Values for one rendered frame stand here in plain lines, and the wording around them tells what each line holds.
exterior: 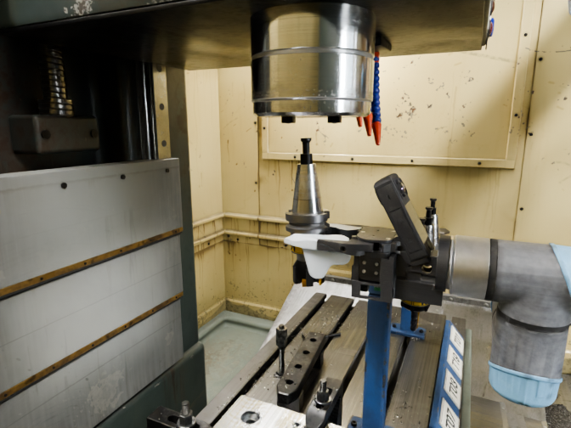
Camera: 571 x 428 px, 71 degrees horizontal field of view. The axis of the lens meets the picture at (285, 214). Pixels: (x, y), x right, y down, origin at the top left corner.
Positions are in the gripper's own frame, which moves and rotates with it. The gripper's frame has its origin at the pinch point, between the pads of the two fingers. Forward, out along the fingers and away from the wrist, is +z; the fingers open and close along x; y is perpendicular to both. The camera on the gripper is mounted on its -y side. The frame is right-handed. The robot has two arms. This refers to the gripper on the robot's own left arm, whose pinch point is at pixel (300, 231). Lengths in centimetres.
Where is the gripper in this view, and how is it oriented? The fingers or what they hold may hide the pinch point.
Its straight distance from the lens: 58.1
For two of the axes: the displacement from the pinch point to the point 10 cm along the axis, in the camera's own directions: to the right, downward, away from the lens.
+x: 4.0, -1.9, 9.0
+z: -9.2, -0.9, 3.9
